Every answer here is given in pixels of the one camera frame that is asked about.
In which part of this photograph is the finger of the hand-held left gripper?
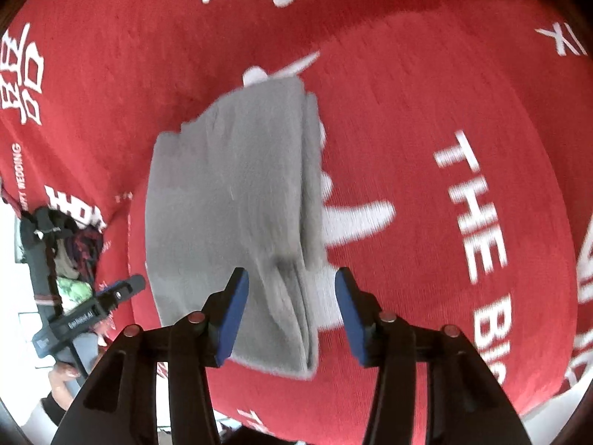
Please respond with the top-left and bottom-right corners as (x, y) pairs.
(95, 274), (147, 309)

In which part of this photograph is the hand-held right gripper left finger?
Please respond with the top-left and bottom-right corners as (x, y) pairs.
(50, 266), (251, 445)

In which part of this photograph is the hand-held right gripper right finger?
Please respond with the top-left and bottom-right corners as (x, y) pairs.
(334, 266), (533, 445)

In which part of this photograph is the grey knit sweater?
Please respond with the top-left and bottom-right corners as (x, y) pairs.
(145, 75), (331, 381)

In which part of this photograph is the person's left forearm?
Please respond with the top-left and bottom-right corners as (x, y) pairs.
(40, 390), (77, 428)

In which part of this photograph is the person's left hand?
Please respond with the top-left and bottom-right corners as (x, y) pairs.
(47, 362), (89, 402)

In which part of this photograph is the red printed blanket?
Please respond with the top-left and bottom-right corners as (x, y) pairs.
(0, 0), (593, 445)

